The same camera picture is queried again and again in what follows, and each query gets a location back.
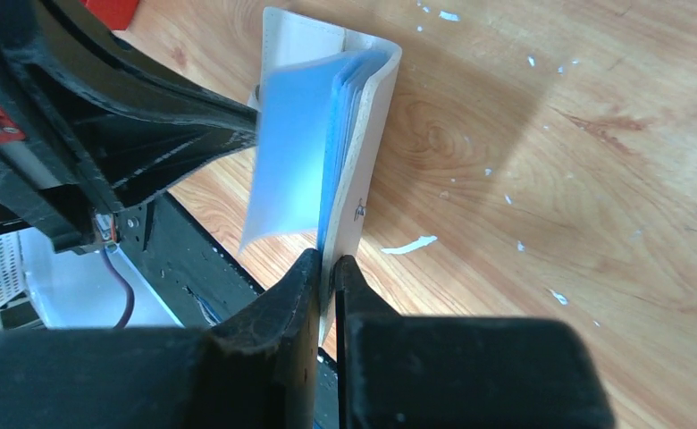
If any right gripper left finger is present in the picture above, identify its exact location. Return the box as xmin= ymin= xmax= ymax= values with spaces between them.
xmin=206 ymin=248 xmax=321 ymax=428

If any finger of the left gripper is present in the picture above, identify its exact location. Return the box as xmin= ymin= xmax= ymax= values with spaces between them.
xmin=0 ymin=1 xmax=256 ymax=212

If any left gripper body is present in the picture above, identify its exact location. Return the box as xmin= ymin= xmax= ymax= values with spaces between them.
xmin=0 ymin=1 xmax=124 ymax=250

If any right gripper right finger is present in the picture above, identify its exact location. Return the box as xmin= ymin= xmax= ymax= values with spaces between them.
xmin=332 ymin=256 xmax=399 ymax=428

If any beige card holder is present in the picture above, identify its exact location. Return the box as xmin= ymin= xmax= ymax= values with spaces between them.
xmin=239 ymin=6 xmax=403 ymax=348

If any red object under arm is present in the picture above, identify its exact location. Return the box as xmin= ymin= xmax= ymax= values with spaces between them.
xmin=81 ymin=0 xmax=140 ymax=30

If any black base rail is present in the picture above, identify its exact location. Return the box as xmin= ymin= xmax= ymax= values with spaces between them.
xmin=116 ymin=194 xmax=339 ymax=428

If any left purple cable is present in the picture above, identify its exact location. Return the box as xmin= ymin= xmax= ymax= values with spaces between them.
xmin=100 ymin=245 xmax=137 ymax=331

